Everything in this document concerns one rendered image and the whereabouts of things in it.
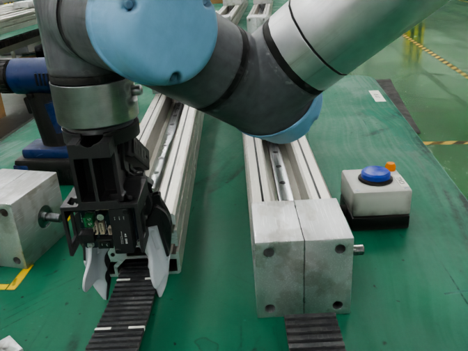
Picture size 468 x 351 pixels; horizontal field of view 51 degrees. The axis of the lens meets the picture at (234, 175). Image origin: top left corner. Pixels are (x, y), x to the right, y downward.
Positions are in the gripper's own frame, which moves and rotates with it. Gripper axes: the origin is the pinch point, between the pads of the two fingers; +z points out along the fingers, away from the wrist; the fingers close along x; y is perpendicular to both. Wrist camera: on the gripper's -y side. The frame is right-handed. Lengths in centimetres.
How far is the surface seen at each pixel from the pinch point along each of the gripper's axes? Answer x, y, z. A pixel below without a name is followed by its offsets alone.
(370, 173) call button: 30.9, -15.5, -5.2
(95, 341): -1.9, 9.6, -0.4
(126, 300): -0.5, 1.8, 0.9
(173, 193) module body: 4.4, -9.9, -6.4
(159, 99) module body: -3, -56, -6
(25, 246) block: -15.0, -7.8, -1.1
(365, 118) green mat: 43, -63, 2
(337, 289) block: 22.5, 4.4, -1.2
